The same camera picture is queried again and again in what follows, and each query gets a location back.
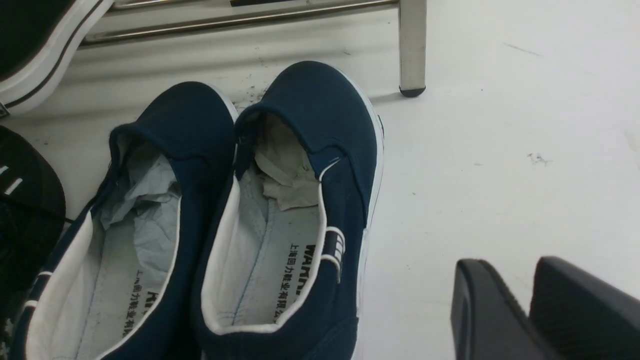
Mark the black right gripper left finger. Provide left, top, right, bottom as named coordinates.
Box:
left=450, top=259, right=556, bottom=360

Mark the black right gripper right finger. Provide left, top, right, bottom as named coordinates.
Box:
left=529, top=256, right=640, bottom=360

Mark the navy slip-on shoe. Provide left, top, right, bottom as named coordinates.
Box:
left=190, top=60, right=385, bottom=360
left=7, top=81, right=238, bottom=360

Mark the stainless steel shoe rack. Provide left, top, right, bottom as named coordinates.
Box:
left=81, top=0, right=427, bottom=98

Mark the black knit sneaker right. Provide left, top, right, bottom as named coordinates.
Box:
left=0, top=127, right=66, bottom=360

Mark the black canvas sneaker right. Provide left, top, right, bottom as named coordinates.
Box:
left=0, top=0, right=113, bottom=119

